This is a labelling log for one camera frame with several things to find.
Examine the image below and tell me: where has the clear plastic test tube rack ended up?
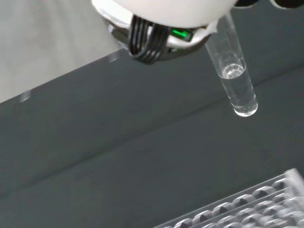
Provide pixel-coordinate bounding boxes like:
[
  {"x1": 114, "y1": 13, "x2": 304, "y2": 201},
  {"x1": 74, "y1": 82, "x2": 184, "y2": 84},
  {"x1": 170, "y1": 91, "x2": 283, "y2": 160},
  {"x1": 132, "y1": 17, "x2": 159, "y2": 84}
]
[{"x1": 156, "y1": 168, "x2": 304, "y2": 228}]

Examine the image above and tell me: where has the black bench cloth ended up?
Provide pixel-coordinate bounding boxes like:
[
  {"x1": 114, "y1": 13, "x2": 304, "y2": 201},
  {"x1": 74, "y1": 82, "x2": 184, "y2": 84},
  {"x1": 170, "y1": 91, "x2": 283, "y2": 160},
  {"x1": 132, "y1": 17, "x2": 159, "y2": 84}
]
[{"x1": 0, "y1": 0, "x2": 304, "y2": 228}]

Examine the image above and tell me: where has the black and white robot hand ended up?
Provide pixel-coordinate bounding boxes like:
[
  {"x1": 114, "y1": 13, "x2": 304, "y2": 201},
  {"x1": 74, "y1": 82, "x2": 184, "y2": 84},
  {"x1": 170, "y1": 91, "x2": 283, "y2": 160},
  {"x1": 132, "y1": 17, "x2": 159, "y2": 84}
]
[{"x1": 91, "y1": 0, "x2": 304, "y2": 65}]

